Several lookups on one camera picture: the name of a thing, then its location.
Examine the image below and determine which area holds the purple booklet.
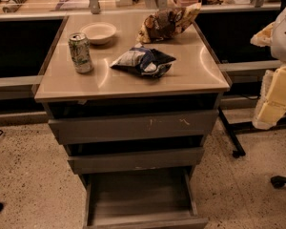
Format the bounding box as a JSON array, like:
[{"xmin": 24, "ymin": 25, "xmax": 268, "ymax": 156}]
[{"xmin": 55, "ymin": 0, "xmax": 89, "ymax": 10}]

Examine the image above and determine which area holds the bottom grey drawer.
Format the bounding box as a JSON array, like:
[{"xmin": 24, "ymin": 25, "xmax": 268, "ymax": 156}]
[{"xmin": 83, "ymin": 168, "xmax": 208, "ymax": 229}]

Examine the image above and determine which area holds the white bowl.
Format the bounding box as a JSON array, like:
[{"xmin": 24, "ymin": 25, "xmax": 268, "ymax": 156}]
[{"xmin": 80, "ymin": 22, "xmax": 116, "ymax": 45}]

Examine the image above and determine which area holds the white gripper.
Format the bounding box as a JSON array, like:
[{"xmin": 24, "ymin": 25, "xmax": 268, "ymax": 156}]
[{"xmin": 250, "ymin": 8, "xmax": 286, "ymax": 130}]

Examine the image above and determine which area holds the top grey drawer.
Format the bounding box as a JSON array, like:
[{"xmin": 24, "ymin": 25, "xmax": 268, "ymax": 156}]
[{"xmin": 49, "ymin": 110, "xmax": 218, "ymax": 145}]

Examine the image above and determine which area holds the blue and white chip bag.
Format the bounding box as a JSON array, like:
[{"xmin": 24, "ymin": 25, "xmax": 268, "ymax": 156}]
[{"xmin": 110, "ymin": 44, "xmax": 176, "ymax": 78}]

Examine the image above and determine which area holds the middle grey drawer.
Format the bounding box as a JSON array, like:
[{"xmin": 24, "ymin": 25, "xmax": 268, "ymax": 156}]
[{"xmin": 68, "ymin": 147, "xmax": 204, "ymax": 175}]

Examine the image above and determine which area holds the green and white soda can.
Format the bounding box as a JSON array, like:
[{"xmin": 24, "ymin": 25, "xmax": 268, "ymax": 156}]
[{"xmin": 68, "ymin": 32, "xmax": 92, "ymax": 73}]

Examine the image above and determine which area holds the grey drawer cabinet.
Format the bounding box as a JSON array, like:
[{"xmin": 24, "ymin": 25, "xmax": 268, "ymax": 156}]
[{"xmin": 34, "ymin": 10, "xmax": 232, "ymax": 229}]

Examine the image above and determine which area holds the black chair caster right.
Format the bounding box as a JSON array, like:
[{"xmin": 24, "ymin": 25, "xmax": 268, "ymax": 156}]
[{"xmin": 271, "ymin": 176, "xmax": 286, "ymax": 188}]

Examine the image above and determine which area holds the grey drawer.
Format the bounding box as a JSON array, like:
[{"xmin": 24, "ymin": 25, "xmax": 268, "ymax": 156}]
[
  {"xmin": 68, "ymin": 147, "xmax": 204, "ymax": 175},
  {"xmin": 49, "ymin": 110, "xmax": 218, "ymax": 145},
  {"xmin": 83, "ymin": 168, "xmax": 208, "ymax": 229}
]

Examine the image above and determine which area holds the brown chip bag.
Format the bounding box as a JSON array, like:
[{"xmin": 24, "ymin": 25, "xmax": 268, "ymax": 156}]
[{"xmin": 137, "ymin": 3, "xmax": 201, "ymax": 44}]

